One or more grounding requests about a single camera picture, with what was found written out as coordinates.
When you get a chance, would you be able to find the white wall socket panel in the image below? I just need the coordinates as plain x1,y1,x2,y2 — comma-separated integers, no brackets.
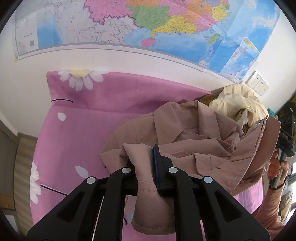
245,71,269,96

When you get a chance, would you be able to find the blue plastic storage rack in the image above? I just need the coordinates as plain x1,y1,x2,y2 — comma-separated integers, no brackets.
267,108,278,120

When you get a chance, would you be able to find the mustard brown garment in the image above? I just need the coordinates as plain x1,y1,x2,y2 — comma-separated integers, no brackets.
199,94,218,106

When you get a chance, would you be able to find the dusty pink coat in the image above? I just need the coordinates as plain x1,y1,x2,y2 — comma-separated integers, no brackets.
99,101,281,235

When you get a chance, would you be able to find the person right hand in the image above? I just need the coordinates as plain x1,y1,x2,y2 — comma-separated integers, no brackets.
267,152,290,186

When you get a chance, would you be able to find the pink daisy bed sheet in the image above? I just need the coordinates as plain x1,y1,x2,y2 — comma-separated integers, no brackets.
29,69,265,241

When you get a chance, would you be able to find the cream jacket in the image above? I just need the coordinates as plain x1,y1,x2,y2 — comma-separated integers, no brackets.
209,84,269,130

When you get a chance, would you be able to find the pink sleeved right forearm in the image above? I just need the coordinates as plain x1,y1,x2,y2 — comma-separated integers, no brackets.
253,184,285,240

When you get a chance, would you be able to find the colourful wall map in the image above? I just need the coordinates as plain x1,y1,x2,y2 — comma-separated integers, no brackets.
14,1,280,82

